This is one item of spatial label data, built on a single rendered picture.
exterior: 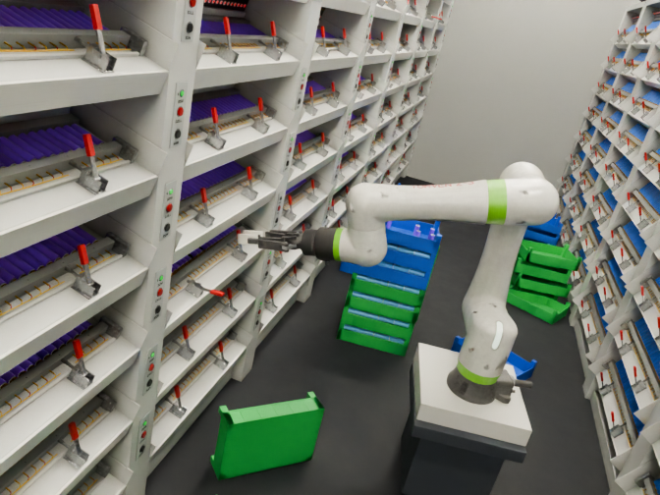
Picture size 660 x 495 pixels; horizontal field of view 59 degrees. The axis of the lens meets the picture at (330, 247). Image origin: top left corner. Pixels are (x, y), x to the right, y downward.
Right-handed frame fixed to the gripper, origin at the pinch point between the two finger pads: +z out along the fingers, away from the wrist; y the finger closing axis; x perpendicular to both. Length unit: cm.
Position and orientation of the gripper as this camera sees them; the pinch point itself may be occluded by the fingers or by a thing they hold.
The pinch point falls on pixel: (250, 237)
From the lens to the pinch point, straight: 171.4
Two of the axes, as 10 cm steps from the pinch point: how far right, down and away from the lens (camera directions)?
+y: 2.8, -3.2, 9.1
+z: -9.6, -0.8, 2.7
